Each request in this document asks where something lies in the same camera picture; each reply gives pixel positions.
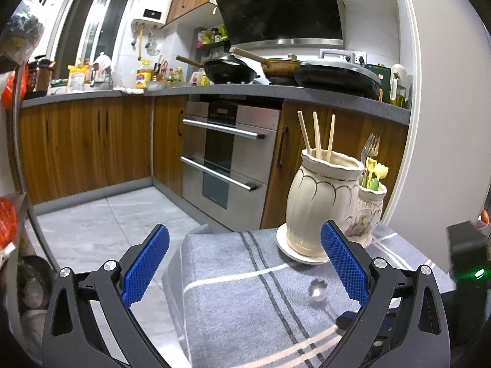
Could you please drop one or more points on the grey kitchen countertop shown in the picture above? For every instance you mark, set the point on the grey kitchen countertop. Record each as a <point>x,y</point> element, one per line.
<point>230,92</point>

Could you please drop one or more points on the wooden chopstick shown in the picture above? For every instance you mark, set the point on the wooden chopstick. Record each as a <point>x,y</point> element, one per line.
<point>317,136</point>
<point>305,132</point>
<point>331,138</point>

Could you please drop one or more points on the red plastic bag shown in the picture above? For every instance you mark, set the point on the red plastic bag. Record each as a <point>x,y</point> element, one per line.
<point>7,222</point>

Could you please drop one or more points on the brown frying pan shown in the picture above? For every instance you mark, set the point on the brown frying pan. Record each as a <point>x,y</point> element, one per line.
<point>282,71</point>

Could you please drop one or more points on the kitchen window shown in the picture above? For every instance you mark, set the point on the kitchen window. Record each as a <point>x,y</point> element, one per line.
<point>96,19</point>

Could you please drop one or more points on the yellow oil bottle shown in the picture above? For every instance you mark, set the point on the yellow oil bottle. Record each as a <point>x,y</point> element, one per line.
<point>144,76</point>

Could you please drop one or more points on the white water heater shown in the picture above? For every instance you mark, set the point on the white water heater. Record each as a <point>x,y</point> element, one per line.
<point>153,2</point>

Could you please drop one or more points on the spice bottles shelf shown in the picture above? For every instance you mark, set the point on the spice bottles shelf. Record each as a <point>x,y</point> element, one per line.
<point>211,36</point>

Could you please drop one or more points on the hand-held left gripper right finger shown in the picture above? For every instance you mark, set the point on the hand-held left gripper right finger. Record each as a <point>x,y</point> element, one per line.
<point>345,262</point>

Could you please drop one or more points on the grey plaid tablecloth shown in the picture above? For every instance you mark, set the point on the grey plaid tablecloth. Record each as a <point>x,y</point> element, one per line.
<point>238,276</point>

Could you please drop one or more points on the black wok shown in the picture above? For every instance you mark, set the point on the black wok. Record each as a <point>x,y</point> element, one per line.
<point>228,71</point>

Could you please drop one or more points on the black range hood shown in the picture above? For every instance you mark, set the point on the black range hood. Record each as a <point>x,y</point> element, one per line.
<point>280,5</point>

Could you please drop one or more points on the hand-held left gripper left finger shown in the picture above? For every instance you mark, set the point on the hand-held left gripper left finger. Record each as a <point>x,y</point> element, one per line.
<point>147,264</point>

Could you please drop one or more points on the gold fork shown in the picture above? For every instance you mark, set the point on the gold fork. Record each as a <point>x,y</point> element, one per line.
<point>367,149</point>

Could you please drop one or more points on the silver fork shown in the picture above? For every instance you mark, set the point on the silver fork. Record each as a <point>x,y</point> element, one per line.
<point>376,142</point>

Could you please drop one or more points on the wooden lower cabinets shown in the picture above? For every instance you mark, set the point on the wooden lower cabinets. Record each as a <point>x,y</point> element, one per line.
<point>84,142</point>

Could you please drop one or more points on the large black lidded pan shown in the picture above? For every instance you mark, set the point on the large black lidded pan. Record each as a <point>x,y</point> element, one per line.
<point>337,78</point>

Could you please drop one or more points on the yellow food bag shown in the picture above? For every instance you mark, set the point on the yellow food bag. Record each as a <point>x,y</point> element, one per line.
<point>75,78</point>

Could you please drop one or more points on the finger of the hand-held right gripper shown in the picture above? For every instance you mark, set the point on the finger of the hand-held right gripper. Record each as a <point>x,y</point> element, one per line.
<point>347,320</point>

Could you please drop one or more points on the cream floral ceramic utensil holder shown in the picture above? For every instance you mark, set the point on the cream floral ceramic utensil holder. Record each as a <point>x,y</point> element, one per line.
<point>310,199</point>

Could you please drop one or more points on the wall power socket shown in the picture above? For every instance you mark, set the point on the wall power socket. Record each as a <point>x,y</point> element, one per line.
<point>341,55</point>

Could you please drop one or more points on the dark red pressure cooker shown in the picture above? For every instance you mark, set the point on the dark red pressure cooker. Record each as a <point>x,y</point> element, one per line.
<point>40,76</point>

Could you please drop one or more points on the stainless steel oven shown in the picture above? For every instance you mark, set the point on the stainless steel oven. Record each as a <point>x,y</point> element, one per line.
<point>230,161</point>

